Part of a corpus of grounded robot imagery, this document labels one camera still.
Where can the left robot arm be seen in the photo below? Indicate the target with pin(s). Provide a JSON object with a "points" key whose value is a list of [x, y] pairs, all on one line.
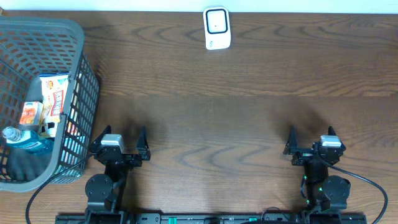
{"points": [[105, 191]]}

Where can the white barcode scanner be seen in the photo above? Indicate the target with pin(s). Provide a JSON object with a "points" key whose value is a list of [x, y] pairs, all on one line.
{"points": [[217, 28]]}

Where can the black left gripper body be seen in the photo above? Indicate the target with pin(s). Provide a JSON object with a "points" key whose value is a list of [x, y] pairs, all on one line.
{"points": [[132, 161]]}

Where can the yellow snack bag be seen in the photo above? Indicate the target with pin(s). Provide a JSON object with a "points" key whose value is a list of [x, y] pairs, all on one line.
{"points": [[54, 88]]}

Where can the black mounting rail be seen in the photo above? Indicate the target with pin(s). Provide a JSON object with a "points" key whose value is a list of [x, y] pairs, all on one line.
{"points": [[155, 218]]}

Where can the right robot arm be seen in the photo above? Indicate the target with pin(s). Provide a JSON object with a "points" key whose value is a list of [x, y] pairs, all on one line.
{"points": [[326, 194]]}

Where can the orange tissue box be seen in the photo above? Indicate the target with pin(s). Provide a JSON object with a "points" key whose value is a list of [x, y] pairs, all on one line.
{"points": [[31, 113]]}

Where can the grey plastic shopping basket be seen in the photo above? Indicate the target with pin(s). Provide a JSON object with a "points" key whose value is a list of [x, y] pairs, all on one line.
{"points": [[30, 47]]}

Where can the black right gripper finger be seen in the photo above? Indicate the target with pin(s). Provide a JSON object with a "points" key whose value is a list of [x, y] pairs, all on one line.
{"points": [[291, 145], [331, 131]]}

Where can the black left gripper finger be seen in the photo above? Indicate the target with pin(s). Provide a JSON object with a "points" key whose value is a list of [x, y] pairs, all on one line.
{"points": [[97, 141], [142, 145]]}

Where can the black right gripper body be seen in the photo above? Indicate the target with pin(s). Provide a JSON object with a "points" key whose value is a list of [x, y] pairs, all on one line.
{"points": [[305, 155]]}

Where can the teal mouthwash bottle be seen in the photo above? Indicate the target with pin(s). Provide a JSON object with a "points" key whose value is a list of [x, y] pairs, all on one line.
{"points": [[27, 140]]}

